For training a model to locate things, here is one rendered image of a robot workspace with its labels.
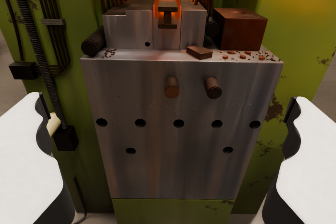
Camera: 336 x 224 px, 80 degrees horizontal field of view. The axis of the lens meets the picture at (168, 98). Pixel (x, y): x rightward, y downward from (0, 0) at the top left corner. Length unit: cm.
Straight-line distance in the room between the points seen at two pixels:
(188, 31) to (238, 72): 13
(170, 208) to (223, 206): 16
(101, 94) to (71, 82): 27
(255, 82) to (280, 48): 25
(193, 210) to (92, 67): 54
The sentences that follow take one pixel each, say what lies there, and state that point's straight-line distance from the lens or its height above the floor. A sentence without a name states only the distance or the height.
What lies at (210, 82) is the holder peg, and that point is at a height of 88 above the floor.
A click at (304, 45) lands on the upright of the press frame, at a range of 69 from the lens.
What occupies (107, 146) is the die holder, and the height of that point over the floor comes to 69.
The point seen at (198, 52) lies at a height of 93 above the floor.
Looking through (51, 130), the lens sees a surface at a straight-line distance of 72.
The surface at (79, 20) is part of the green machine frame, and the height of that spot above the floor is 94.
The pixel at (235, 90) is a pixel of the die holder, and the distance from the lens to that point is 43.
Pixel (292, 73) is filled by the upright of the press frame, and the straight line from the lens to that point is 72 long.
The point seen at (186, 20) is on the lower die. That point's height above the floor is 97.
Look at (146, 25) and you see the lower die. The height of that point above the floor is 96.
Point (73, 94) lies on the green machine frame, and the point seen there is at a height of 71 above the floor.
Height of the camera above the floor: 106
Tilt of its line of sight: 33 degrees down
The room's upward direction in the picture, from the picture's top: 1 degrees clockwise
